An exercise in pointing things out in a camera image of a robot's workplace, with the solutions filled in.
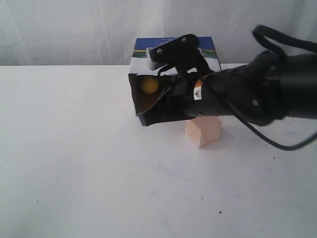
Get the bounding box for white backdrop curtain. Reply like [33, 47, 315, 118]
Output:
[0, 0, 317, 66]

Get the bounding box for blue white cardboard box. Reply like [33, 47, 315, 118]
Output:
[128, 37, 221, 117]

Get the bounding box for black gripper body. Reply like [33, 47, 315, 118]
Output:
[172, 71, 248, 119]

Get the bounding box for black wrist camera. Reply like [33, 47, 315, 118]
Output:
[147, 34, 211, 76]

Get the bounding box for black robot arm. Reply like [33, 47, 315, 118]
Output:
[134, 52, 317, 126]

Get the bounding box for light wooden cube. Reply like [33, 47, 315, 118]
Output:
[186, 116, 222, 149]

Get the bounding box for black cable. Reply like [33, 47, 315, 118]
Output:
[222, 24, 317, 151]

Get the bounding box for yellow tennis ball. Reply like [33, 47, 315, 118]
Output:
[140, 77, 159, 94]

